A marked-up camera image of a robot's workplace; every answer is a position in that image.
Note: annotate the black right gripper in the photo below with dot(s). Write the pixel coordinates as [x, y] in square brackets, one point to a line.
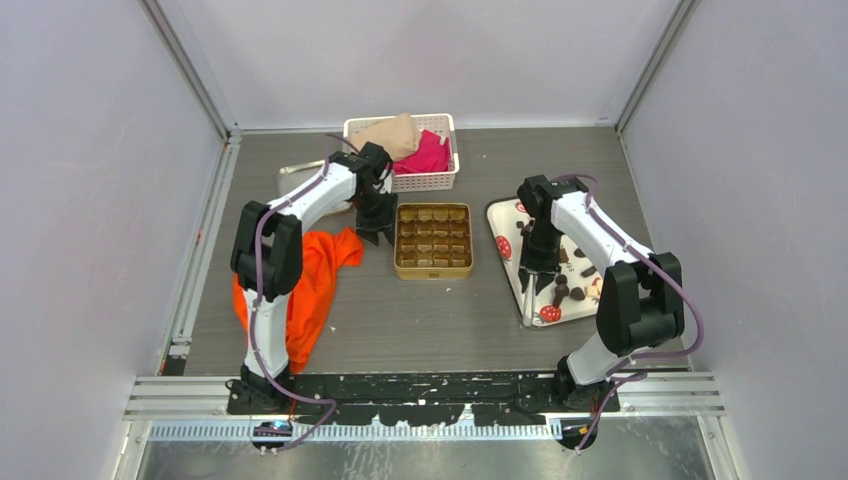
[546, 269]

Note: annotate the metal tongs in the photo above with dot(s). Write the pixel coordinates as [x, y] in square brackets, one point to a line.
[529, 301]

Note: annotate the silver box lid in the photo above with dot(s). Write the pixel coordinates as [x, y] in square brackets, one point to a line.
[291, 177]

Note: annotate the beige cloth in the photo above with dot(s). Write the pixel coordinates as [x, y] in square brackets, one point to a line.
[397, 135]

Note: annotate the pink cloth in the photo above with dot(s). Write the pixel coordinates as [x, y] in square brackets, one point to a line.
[433, 156]

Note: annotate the white plastic basket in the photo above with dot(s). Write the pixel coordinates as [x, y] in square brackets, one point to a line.
[442, 124]

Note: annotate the white slotted cable duct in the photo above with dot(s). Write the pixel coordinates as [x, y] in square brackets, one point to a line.
[251, 430]

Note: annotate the strawberry pattern tray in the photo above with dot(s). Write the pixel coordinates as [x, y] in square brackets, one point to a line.
[575, 292]

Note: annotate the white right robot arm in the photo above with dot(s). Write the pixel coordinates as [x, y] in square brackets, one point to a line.
[641, 304]

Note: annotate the orange cloth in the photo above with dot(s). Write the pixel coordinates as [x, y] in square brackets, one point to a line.
[310, 301]

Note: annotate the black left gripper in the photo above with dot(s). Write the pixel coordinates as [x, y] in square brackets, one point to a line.
[369, 228]

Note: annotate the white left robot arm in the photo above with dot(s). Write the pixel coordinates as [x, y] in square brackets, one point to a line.
[268, 257]

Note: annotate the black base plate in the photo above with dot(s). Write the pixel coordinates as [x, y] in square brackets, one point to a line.
[499, 398]

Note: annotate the gold chocolate tray box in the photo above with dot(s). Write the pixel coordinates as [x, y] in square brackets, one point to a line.
[433, 241]

